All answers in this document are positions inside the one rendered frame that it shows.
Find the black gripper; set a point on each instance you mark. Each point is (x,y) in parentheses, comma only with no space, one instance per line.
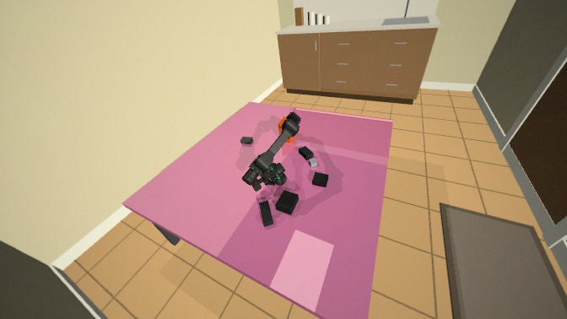
(265,178)

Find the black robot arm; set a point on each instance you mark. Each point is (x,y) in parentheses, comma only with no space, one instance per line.
(262,163)

